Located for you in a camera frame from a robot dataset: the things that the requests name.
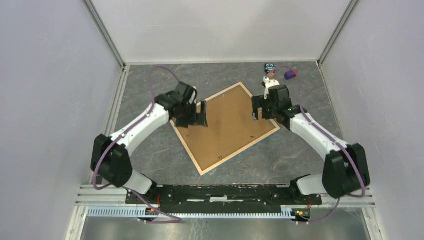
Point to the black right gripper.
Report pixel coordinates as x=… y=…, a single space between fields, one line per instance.
x=263 y=102

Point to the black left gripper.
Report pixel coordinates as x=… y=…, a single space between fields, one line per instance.
x=200 y=118

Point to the brown cardboard backing board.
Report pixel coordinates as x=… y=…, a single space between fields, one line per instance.
x=228 y=132

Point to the wooden picture frame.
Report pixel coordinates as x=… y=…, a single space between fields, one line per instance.
x=202 y=169

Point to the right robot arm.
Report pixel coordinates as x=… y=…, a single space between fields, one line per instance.
x=345 y=171

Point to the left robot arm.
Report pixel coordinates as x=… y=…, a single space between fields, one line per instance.
x=111 y=154

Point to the blue owl toy block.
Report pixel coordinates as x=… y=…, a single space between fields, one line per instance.
x=269 y=67

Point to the purple and red block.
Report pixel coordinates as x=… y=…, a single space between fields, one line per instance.
x=290 y=74

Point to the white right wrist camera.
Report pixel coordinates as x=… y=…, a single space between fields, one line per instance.
x=269 y=82

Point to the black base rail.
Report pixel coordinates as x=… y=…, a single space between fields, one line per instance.
x=228 y=199

